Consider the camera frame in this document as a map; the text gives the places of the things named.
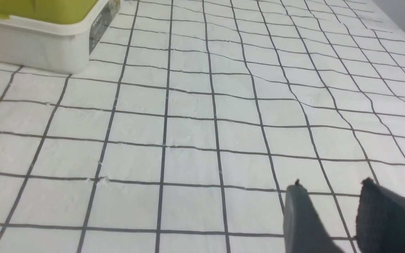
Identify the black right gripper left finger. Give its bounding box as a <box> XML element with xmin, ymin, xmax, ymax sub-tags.
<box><xmin>283</xmin><ymin>180</ymin><xmax>343</xmax><ymax>253</ymax></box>

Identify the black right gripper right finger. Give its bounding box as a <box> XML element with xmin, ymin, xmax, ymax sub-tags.
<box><xmin>355</xmin><ymin>178</ymin><xmax>405</xmax><ymax>253</ymax></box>

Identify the green lidded white plastic box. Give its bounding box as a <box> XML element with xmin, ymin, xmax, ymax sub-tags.
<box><xmin>0</xmin><ymin>0</ymin><xmax>122</xmax><ymax>74</ymax></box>

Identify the white black grid tablecloth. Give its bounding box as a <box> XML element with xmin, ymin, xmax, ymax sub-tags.
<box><xmin>0</xmin><ymin>0</ymin><xmax>405</xmax><ymax>253</ymax></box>

